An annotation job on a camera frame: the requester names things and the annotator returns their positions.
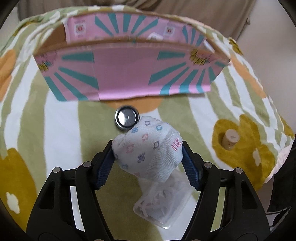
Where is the pink printed cardboard box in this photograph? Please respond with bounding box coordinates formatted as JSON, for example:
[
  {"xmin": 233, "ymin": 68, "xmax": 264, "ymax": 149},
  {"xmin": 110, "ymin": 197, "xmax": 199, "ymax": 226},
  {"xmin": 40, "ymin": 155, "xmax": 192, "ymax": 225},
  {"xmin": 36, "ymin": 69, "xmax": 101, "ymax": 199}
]
[{"xmin": 32, "ymin": 11, "xmax": 232, "ymax": 102}]

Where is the small round black tin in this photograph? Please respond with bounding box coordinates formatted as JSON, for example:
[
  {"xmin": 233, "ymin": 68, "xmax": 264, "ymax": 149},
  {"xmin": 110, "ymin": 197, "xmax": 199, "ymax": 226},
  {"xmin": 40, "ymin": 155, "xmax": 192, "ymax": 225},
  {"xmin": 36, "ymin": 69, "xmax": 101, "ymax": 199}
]
[{"xmin": 115, "ymin": 105, "xmax": 140, "ymax": 133}]

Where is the small beige bottle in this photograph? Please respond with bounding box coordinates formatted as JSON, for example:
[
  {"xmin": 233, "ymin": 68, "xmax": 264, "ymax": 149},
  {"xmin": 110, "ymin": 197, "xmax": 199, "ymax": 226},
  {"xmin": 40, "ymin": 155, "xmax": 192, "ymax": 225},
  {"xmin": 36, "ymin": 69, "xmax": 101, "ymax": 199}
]
[{"xmin": 221, "ymin": 129, "xmax": 241, "ymax": 151}]

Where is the clear bag of white laces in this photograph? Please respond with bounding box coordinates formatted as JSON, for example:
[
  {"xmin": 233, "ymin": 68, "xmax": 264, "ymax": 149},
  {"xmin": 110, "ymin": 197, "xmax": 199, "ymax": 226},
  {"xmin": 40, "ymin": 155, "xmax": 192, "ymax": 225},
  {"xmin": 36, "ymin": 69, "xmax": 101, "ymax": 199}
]
[{"xmin": 133, "ymin": 167, "xmax": 194, "ymax": 230}]

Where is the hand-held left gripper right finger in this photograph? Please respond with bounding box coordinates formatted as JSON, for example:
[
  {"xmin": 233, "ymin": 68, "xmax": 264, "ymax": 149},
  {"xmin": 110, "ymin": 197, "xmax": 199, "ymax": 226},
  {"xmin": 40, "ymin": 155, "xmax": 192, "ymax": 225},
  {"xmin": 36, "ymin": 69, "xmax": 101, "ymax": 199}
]
[{"xmin": 181, "ymin": 140, "xmax": 271, "ymax": 241}]

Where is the striped floral blanket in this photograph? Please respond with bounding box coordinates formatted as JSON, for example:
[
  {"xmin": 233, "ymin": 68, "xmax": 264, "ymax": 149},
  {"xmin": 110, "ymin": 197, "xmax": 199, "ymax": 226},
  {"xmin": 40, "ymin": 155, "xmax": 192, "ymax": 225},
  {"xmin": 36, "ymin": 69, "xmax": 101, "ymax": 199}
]
[{"xmin": 0, "ymin": 5, "xmax": 295, "ymax": 241}]

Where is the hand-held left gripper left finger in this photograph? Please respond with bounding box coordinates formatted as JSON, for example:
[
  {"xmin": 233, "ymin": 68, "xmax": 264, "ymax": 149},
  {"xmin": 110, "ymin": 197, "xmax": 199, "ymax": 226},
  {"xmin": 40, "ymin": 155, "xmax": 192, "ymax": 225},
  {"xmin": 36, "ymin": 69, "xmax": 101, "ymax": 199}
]
[{"xmin": 25, "ymin": 140, "xmax": 116, "ymax": 241}]

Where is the white patterned sock bundle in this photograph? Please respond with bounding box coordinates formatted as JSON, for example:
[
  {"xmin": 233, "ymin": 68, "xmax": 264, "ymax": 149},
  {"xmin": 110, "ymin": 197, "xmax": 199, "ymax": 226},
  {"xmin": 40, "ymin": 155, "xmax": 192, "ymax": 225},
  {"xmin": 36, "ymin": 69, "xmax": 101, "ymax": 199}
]
[{"xmin": 112, "ymin": 115, "xmax": 184, "ymax": 182}]

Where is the beige curtain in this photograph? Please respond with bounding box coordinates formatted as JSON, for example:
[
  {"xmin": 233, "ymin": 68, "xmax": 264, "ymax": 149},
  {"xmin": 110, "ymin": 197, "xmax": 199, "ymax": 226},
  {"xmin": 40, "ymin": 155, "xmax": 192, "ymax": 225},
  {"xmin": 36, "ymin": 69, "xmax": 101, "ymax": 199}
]
[{"xmin": 18, "ymin": 0, "xmax": 255, "ymax": 20}]

